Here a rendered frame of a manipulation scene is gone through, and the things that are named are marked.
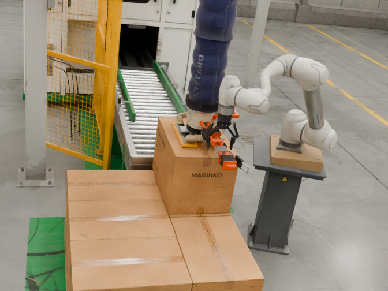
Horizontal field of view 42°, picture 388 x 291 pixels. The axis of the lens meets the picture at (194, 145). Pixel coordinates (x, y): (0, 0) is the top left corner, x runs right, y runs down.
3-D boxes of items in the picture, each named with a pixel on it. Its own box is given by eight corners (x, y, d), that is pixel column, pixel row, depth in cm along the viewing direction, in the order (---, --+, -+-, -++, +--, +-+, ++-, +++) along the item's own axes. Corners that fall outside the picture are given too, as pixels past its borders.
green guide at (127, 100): (105, 64, 566) (106, 56, 563) (115, 65, 569) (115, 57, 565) (122, 122, 428) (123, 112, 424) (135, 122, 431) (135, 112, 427)
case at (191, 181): (152, 167, 364) (157, 116, 347) (205, 168, 375) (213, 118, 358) (168, 214, 312) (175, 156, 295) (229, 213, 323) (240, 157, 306)
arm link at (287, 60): (271, 55, 302) (290, 60, 294) (287, 47, 314) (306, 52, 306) (268, 75, 308) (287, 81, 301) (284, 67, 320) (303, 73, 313)
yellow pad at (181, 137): (171, 125, 337) (172, 118, 335) (186, 125, 339) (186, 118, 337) (182, 147, 307) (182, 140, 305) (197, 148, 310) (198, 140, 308)
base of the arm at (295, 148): (304, 140, 372) (305, 134, 369) (301, 154, 353) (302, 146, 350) (279, 135, 376) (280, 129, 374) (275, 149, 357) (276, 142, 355)
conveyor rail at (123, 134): (102, 77, 572) (103, 60, 564) (107, 77, 573) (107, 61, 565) (128, 179, 372) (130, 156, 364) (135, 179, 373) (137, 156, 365)
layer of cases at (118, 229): (64, 218, 362) (66, 169, 345) (198, 215, 389) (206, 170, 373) (69, 351, 259) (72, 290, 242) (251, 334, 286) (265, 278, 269)
